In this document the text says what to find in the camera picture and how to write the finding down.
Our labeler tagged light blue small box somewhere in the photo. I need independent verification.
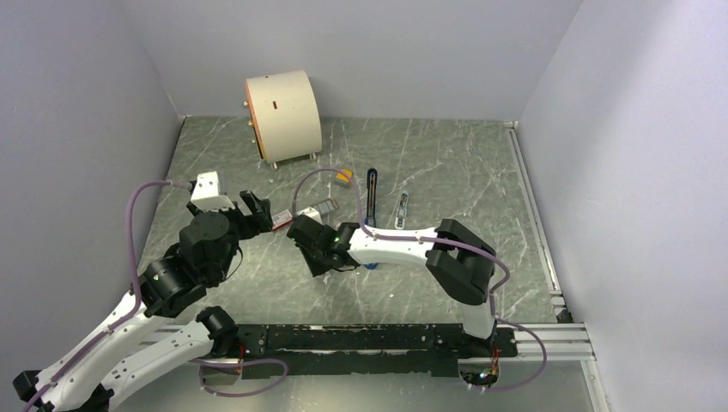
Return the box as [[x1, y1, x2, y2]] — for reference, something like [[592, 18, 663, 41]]
[[395, 191, 410, 230]]

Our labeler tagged blue black stapler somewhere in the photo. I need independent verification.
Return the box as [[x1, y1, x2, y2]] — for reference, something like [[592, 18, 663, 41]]
[[363, 167, 381, 271]]

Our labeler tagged red white staple box sleeve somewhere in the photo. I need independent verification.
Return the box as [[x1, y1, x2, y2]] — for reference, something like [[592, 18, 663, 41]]
[[271, 210, 294, 232]]

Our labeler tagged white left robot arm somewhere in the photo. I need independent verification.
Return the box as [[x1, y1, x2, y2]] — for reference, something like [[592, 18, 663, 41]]
[[13, 191, 273, 411]]

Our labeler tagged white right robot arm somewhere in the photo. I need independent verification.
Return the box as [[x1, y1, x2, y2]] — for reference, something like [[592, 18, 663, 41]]
[[287, 215, 496, 355]]

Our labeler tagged yellow grey small box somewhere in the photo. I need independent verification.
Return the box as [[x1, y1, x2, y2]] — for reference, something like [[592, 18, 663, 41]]
[[333, 168, 353, 188]]

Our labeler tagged beige cylindrical drum device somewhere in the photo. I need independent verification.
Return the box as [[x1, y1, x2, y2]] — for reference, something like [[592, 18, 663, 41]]
[[244, 70, 323, 170]]

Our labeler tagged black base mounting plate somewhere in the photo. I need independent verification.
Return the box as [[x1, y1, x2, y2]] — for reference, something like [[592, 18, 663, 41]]
[[227, 324, 519, 379]]

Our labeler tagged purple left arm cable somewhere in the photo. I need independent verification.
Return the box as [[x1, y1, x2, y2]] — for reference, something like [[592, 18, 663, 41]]
[[20, 179, 289, 412]]

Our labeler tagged aluminium right side rail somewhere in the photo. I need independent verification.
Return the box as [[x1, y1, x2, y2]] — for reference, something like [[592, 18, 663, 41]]
[[503, 120, 573, 324]]

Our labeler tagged aluminium rail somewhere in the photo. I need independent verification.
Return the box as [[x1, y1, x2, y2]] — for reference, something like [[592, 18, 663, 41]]
[[95, 321, 596, 365], [503, 120, 573, 324]]

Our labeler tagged aluminium front rail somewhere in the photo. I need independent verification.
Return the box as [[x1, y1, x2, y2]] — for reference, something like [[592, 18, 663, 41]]
[[95, 321, 596, 365]]

